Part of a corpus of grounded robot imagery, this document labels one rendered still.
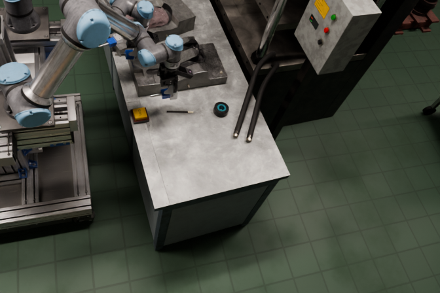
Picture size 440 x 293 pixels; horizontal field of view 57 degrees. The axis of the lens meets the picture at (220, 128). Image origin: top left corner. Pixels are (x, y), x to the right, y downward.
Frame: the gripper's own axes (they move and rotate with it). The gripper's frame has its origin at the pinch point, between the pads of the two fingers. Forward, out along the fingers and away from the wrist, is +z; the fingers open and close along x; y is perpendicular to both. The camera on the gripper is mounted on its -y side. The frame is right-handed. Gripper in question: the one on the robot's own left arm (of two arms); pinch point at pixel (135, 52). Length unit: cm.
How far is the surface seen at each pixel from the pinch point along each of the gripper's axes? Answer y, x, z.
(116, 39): 5.8, -15.0, 8.8
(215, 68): -42.8, 12.0, 0.1
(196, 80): -28.9, 18.9, 0.6
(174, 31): -28.8, -19.9, 7.9
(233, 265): -52, 112, 72
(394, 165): -204, 76, 55
